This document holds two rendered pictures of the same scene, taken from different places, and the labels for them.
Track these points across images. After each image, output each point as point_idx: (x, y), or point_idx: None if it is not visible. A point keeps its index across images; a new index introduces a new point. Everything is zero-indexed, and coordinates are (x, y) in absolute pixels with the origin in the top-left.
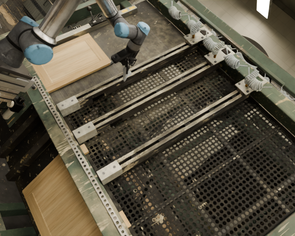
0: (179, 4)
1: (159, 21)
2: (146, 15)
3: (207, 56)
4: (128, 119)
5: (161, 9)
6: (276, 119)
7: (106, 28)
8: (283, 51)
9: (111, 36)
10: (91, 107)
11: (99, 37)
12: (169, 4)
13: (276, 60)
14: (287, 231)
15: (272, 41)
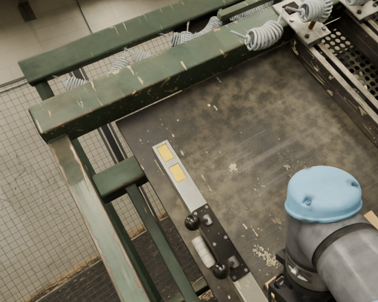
0: (74, 79)
1: (208, 98)
2: (184, 124)
3: (362, 14)
4: (50, 296)
5: (180, 82)
6: None
7: (233, 228)
8: (10, 39)
9: (269, 214)
10: None
11: (272, 250)
12: (188, 57)
13: (20, 53)
14: None
15: None
